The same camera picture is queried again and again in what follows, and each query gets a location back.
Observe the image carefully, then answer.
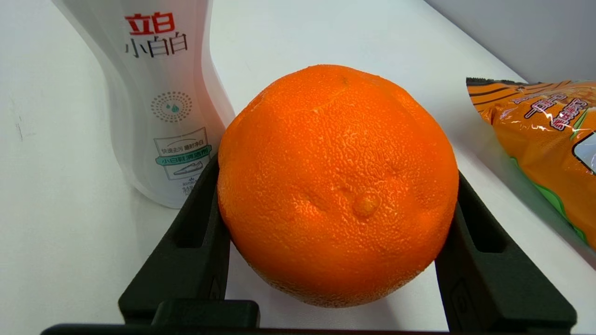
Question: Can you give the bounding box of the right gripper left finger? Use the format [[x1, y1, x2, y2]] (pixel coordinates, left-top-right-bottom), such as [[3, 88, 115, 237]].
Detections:
[[118, 154, 260, 327]]

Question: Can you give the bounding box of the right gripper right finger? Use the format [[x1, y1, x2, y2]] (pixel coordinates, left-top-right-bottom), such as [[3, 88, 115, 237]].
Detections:
[[435, 170, 578, 333]]

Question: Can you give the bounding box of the orange fruit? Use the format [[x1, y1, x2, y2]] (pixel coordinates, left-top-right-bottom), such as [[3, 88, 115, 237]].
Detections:
[[217, 64, 460, 308]]

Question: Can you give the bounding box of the orange snack packet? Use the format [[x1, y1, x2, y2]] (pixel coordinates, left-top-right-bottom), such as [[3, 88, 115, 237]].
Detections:
[[466, 78, 596, 253]]

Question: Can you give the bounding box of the white bottle with clear cap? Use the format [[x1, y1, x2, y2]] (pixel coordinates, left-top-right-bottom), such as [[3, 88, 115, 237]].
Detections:
[[51, 0, 236, 209]]

